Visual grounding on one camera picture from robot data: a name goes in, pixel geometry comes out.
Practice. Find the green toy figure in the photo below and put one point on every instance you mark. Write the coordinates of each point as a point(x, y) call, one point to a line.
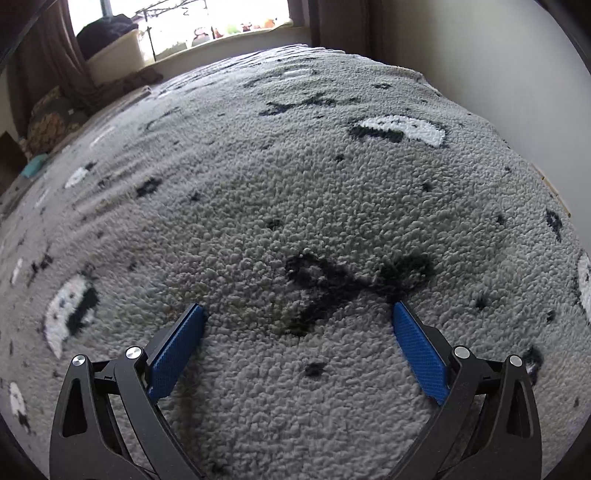
point(234, 27)

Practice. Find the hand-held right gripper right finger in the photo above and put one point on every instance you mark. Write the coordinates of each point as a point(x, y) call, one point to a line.
point(418, 350)

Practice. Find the dark brown curtain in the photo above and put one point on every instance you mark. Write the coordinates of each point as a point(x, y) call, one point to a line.
point(46, 60)
point(346, 27)

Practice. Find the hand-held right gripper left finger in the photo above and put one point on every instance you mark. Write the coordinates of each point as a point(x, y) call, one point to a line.
point(178, 350)

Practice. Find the black drying rack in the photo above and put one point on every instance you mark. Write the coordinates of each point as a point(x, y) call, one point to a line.
point(150, 32)

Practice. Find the small plush monkey toy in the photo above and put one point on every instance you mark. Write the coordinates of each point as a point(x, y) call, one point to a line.
point(199, 37)

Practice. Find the brown crumpled cloth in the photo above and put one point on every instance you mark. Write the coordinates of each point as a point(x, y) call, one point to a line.
point(129, 87)

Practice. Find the dark cloth pile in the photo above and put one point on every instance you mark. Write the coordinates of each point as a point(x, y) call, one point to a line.
point(106, 32)

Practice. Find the dark wooden headboard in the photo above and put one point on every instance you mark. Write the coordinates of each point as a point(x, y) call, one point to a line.
point(9, 161)

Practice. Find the orange toy figure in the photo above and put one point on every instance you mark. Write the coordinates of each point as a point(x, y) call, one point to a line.
point(269, 21)

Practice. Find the grey printed fleece blanket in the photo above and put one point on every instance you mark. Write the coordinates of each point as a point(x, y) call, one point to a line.
point(295, 207)

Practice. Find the window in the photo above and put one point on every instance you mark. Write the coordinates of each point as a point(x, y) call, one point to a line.
point(207, 14)

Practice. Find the white storage box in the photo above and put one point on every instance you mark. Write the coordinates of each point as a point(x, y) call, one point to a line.
point(115, 60)

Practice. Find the teal flat packet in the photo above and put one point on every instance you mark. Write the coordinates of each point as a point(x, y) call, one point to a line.
point(36, 166)

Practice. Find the brown patterned pillow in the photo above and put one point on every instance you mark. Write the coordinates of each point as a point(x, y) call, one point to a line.
point(57, 122)

